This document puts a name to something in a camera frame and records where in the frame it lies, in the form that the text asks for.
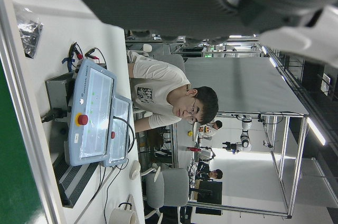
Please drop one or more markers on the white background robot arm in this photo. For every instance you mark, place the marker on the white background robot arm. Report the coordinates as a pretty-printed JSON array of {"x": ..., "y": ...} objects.
[{"x": 245, "y": 131}]

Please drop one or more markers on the dark grey metal box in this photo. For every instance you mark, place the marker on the dark grey metal box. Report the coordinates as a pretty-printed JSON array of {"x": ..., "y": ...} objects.
[{"x": 56, "y": 94}]

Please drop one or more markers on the person in white t-shirt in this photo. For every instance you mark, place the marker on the person in white t-shirt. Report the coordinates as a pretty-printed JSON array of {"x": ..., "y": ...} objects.
[{"x": 155, "y": 81}]

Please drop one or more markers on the alligator clip test lead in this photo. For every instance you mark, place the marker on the alligator clip test lead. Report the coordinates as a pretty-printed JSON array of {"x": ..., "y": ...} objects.
[
  {"x": 77, "y": 52},
  {"x": 91, "y": 52}
]

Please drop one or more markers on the person in white orange shirt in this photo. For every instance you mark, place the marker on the person in white orange shirt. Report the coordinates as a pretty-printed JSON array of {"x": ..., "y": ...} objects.
[{"x": 215, "y": 125}]

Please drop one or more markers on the clear bag with black parts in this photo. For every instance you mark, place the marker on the clear bag with black parts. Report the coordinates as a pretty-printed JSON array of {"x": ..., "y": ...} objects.
[{"x": 30, "y": 33}]

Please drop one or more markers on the large grey teach pendant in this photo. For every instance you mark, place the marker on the large grey teach pendant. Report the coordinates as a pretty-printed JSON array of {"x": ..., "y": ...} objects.
[{"x": 92, "y": 118}]

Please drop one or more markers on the white computer mouse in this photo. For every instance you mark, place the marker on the white computer mouse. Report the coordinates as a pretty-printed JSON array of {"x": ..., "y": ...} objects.
[{"x": 135, "y": 169}]

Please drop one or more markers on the person in black clothes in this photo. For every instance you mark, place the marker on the person in black clothes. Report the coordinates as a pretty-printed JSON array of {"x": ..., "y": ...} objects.
[{"x": 216, "y": 173}]

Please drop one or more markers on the black background monitor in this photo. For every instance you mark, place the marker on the black background monitor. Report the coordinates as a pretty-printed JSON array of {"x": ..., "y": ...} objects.
[{"x": 208, "y": 192}]

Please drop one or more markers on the grey ribbed metal case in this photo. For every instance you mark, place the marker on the grey ribbed metal case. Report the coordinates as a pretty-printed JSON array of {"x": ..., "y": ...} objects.
[{"x": 76, "y": 179}]

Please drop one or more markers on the ceiling light strip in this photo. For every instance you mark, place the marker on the ceiling light strip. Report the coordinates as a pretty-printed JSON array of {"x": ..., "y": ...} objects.
[{"x": 317, "y": 132}]

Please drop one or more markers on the aluminium frame cell grey panel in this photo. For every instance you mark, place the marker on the aluminium frame cell grey panel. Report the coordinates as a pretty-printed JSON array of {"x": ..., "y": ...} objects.
[{"x": 237, "y": 86}]

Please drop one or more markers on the green conveyor with aluminium frame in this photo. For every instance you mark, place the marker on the green conveyor with aluminium frame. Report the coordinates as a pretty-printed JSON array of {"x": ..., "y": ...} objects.
[{"x": 13, "y": 168}]

